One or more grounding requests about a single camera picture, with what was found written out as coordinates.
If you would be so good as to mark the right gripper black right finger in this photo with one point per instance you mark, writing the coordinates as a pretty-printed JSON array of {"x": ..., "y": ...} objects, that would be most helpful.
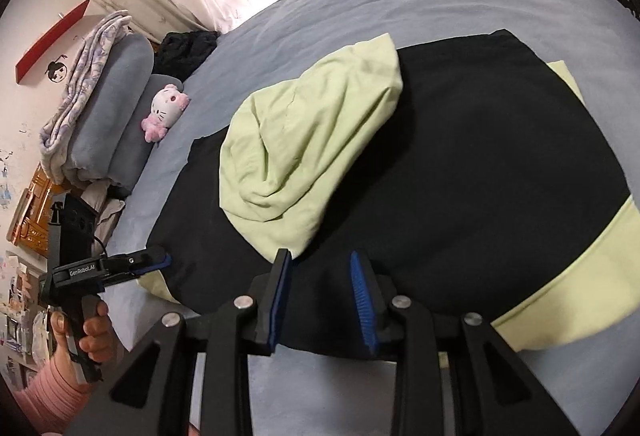
[{"x": 451, "y": 371}]

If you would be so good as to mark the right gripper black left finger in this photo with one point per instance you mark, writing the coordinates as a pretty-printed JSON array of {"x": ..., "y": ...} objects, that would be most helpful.
[{"x": 151, "y": 391}]

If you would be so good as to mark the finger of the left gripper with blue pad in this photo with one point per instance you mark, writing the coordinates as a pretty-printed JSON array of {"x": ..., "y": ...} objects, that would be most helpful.
[{"x": 149, "y": 259}]

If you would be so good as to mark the green and black hooded jacket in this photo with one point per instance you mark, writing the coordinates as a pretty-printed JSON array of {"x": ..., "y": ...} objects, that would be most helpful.
[{"x": 490, "y": 189}]

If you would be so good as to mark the pink sleeved left forearm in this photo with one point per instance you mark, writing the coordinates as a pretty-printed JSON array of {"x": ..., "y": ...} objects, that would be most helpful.
[{"x": 54, "y": 398}]

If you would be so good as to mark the black clothes pile near window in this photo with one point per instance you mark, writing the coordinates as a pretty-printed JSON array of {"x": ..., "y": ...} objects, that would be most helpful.
[{"x": 181, "y": 53}]

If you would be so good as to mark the person's left hand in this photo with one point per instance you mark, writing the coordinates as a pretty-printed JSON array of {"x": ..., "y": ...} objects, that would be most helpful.
[{"x": 99, "y": 342}]

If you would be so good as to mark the wooden bedside cabinet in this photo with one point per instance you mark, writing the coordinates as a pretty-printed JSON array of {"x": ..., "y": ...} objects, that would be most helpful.
[{"x": 29, "y": 227}]

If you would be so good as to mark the beige folded duvet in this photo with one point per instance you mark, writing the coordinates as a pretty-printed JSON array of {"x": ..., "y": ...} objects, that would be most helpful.
[{"x": 109, "y": 208}]

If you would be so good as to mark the folded blue fleece pillow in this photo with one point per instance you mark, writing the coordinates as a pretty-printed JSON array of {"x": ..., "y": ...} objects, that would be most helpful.
[{"x": 108, "y": 142}]

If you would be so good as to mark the folded purple floral quilt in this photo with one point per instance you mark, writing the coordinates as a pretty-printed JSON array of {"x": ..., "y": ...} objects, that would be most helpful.
[{"x": 85, "y": 74}]

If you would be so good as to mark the white pink plush cat toy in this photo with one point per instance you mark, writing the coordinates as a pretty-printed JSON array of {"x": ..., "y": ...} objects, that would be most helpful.
[{"x": 167, "y": 107}]

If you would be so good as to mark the blue fleece bed blanket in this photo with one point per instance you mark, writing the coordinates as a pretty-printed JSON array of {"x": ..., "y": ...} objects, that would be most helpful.
[{"x": 294, "y": 393}]

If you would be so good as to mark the red wall shelf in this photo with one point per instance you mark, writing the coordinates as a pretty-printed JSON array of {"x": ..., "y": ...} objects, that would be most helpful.
[{"x": 64, "y": 23}]

